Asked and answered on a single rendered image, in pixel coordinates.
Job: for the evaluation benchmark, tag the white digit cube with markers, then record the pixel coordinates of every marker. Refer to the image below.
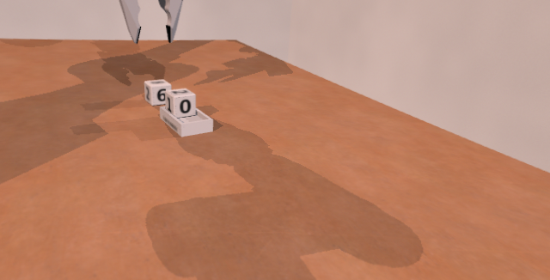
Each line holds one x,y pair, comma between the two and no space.
180,102
155,91

